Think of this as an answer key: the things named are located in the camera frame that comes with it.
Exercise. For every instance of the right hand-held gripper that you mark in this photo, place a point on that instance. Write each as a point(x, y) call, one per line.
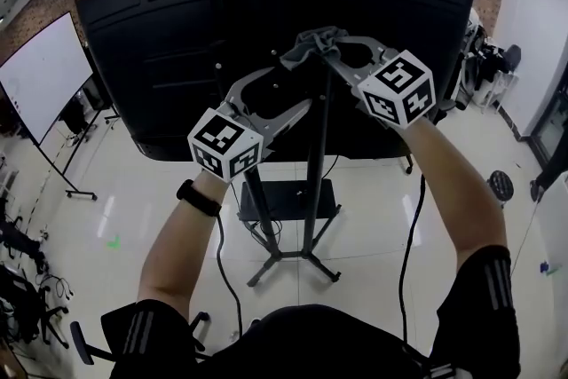
point(395, 80)

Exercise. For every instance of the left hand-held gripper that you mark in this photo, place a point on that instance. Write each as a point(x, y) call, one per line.
point(217, 135)

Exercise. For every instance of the grey cloth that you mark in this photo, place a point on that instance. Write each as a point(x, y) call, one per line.
point(310, 44)

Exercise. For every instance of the black TV stand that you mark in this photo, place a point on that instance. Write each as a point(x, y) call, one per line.
point(318, 173)

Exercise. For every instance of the person's left forearm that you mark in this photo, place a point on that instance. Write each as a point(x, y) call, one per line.
point(177, 257)

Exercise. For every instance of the person's right forearm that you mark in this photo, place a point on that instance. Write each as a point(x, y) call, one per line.
point(457, 191)

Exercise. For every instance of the whiteboard on rolling stand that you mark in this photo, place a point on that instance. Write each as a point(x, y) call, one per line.
point(40, 80)

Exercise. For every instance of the black wristband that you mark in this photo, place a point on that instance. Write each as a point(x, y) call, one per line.
point(197, 199)

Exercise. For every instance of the large black television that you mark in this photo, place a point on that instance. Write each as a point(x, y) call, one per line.
point(155, 57)

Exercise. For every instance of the grey office chair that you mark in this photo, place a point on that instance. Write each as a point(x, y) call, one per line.
point(466, 80)

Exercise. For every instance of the round black stool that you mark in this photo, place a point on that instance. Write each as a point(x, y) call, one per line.
point(501, 186)

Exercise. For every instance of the person's black shirt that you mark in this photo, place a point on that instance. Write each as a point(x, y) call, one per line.
point(310, 346)

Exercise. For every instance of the white shelf rack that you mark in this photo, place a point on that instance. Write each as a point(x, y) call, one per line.
point(6, 177)

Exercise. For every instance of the black office chair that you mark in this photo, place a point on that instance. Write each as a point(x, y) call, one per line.
point(22, 306)
point(20, 237)
point(111, 324)

